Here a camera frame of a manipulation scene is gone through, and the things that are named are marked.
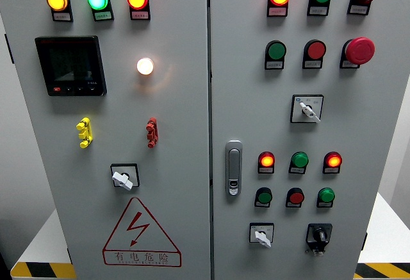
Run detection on pale grey cabinet door with lock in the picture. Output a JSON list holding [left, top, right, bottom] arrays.
[[209, 0, 410, 280]]

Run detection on large red push button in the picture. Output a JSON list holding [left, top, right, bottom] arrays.
[[302, 38, 327, 70]]

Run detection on small red push button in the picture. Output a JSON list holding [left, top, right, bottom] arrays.
[[285, 187, 306, 208]]

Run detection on pale grey cabinet door with display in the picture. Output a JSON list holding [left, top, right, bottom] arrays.
[[0, 0, 212, 280]]

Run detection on small yellow handle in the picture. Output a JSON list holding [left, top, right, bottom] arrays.
[[76, 117, 94, 149]]

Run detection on white round lamp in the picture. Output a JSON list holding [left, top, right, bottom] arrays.
[[136, 57, 155, 76]]

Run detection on black display unit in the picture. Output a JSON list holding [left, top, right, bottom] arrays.
[[34, 35, 108, 97]]

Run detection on small red lamp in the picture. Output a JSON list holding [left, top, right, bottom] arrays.
[[322, 151, 343, 175], [257, 151, 276, 175]]

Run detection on red warning triangle sticker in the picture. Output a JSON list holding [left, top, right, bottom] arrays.
[[102, 197, 183, 268]]

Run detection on small green lamp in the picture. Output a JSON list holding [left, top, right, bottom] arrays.
[[316, 187, 336, 209], [288, 151, 310, 175]]

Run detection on black-handled turn switch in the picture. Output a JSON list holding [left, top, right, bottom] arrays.
[[305, 223, 334, 257]]

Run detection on small green push button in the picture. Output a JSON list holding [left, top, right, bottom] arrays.
[[254, 186, 274, 208]]

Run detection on large green push button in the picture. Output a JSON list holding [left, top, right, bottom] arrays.
[[264, 40, 288, 70]]

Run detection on large red stop button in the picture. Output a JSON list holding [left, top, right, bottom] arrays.
[[339, 37, 376, 70]]

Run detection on silver door lock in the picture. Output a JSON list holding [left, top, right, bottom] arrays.
[[225, 140, 243, 197]]

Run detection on small red handle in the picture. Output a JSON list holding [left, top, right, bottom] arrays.
[[145, 117, 160, 149]]

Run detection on large white-handled turn switch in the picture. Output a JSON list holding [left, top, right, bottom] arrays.
[[290, 94, 325, 125]]

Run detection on small white-handled labelled turn switch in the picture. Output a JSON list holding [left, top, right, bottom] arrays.
[[249, 222, 275, 249]]

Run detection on large yellow round lamp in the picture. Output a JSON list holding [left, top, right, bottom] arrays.
[[46, 0, 74, 23]]

